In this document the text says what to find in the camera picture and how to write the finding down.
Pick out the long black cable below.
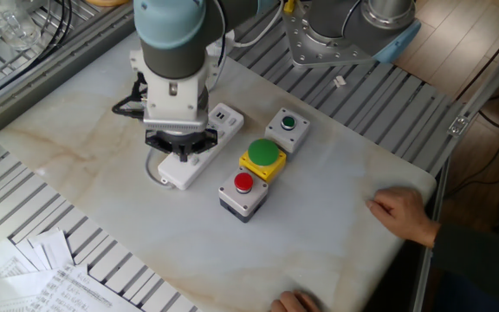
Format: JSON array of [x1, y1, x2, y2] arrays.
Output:
[[0, 0, 74, 99]]

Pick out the grey box green button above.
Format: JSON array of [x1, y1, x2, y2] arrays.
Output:
[[264, 107, 311, 155]]

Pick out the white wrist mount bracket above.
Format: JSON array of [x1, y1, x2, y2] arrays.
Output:
[[128, 48, 212, 131]]

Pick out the person's right hand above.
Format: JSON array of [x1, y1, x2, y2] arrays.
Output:
[[365, 186, 441, 249]]

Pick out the white paper sheet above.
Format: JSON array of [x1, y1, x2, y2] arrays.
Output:
[[14, 237, 51, 273], [27, 228, 75, 270]]

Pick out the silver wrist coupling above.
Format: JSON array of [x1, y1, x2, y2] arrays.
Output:
[[142, 119, 211, 136]]

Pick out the black gripper cable bundle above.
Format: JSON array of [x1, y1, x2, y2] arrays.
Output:
[[111, 71, 147, 120]]

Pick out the aluminium frame profile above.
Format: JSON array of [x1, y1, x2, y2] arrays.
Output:
[[409, 25, 499, 312]]

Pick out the right forearm dark sleeve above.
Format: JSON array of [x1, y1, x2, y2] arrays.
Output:
[[431, 223, 499, 312]]

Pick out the black floor cable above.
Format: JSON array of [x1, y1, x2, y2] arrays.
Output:
[[446, 77, 499, 198]]

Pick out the grey power strip cable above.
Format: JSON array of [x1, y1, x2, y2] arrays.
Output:
[[144, 146, 177, 190]]

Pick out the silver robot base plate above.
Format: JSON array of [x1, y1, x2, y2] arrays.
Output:
[[282, 0, 380, 69]]

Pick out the person's left hand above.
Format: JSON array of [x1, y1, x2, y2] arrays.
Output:
[[269, 289, 322, 312]]

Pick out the clear glass jar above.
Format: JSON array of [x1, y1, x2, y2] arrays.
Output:
[[0, 0, 42, 51]]

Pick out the grey box red button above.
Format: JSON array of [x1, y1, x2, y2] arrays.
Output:
[[217, 166, 270, 224]]

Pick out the wooden round stand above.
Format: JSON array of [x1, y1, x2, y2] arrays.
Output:
[[83, 0, 132, 8]]

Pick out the round white socket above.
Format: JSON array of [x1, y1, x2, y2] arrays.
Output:
[[205, 29, 238, 60]]

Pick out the marble pattern board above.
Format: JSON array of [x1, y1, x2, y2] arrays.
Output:
[[0, 29, 437, 312]]

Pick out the white power strip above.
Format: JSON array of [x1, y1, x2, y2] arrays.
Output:
[[157, 102, 245, 192]]

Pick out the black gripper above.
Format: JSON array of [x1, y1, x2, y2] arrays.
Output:
[[145, 128, 219, 164]]

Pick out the white socket cable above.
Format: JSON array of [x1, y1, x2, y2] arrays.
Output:
[[230, 0, 286, 49]]

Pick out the grey metal side table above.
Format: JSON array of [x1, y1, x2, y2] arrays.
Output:
[[0, 0, 140, 151]]

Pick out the yellow box green mushroom button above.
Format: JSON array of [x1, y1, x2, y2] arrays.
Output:
[[238, 138, 288, 185]]

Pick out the person's blue trousers leg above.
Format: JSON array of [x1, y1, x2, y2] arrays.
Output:
[[433, 272, 499, 312]]

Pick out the large printed paper sheet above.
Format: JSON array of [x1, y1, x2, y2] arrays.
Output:
[[19, 263, 145, 312]]

